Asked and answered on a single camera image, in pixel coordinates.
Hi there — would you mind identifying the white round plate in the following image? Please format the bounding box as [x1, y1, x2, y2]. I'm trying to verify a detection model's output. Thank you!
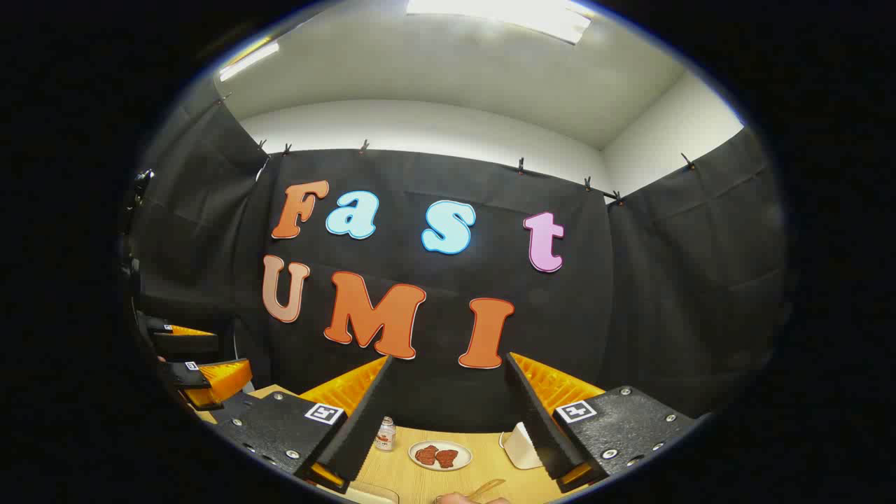
[408, 440, 473, 472]

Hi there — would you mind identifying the large ceiling light panel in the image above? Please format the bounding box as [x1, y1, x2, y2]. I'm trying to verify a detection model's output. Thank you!
[406, 0, 592, 44]

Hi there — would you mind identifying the white toaster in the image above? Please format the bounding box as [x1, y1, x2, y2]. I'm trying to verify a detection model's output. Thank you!
[499, 421, 545, 470]

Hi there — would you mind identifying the wooden spoon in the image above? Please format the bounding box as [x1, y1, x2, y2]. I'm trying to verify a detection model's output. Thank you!
[434, 479, 506, 504]

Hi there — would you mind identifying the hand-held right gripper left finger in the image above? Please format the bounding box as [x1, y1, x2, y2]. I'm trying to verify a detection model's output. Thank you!
[210, 356, 394, 494]

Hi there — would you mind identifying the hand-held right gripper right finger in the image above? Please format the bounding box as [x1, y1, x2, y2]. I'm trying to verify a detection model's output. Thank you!
[505, 352, 701, 494]

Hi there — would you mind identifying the clear plastic rice container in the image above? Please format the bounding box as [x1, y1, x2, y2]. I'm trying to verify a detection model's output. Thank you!
[341, 482, 400, 504]

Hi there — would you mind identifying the narrow ceiling light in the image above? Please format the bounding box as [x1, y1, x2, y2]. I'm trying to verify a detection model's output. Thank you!
[218, 42, 281, 82]

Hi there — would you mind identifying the black backdrop cloth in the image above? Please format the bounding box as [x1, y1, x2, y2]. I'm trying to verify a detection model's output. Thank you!
[129, 91, 788, 435]

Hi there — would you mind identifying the dark metal stand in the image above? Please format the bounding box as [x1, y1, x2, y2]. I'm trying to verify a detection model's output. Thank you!
[119, 168, 156, 295]

